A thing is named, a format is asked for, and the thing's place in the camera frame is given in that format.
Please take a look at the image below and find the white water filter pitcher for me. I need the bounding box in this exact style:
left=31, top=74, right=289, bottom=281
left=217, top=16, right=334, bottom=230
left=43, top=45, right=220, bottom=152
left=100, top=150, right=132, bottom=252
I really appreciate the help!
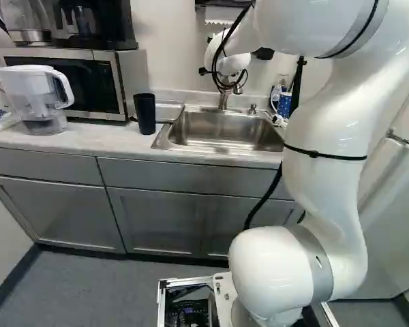
left=0, top=64, right=76, bottom=136

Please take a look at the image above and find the blue patterned box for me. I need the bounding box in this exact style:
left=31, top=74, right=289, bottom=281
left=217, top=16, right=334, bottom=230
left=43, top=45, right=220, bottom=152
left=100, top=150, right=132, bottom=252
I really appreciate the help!
left=277, top=91, right=294, bottom=119

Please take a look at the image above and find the black cup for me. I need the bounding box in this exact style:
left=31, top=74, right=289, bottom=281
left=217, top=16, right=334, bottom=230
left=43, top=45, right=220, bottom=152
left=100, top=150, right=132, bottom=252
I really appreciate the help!
left=133, top=92, right=157, bottom=136

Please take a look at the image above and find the black coffee maker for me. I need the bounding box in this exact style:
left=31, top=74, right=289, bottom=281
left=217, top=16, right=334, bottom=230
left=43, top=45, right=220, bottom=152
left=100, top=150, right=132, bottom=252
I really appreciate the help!
left=52, top=0, right=140, bottom=50

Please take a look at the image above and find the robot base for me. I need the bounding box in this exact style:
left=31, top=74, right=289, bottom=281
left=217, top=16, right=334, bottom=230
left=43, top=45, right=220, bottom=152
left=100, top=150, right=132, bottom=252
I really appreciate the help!
left=157, top=268, right=342, bottom=327

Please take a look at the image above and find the stainless steel microwave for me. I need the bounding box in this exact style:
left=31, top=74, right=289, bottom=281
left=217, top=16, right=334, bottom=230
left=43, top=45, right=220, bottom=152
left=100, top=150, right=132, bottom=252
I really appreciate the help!
left=0, top=46, right=149, bottom=124

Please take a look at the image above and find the grey kitchen counter with cabinets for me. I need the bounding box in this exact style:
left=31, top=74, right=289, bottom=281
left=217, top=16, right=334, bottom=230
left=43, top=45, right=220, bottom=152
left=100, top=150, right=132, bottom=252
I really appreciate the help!
left=0, top=87, right=306, bottom=259

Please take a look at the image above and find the metal tap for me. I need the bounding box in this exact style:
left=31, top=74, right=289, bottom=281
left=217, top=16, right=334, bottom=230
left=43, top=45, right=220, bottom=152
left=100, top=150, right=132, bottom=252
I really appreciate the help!
left=217, top=74, right=243, bottom=112

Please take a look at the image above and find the paper towel dispenser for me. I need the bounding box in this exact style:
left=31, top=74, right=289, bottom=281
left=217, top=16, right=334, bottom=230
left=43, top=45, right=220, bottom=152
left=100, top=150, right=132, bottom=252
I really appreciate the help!
left=194, top=0, right=257, bottom=27

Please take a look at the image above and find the steel electric kettle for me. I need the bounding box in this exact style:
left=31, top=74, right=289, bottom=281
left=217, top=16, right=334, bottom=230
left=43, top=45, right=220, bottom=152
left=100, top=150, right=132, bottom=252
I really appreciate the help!
left=0, top=0, right=57, bottom=46

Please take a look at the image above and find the stainless steel sink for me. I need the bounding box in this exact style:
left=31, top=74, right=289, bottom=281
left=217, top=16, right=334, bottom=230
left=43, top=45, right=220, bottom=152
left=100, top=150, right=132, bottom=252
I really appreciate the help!
left=151, top=104, right=286, bottom=153

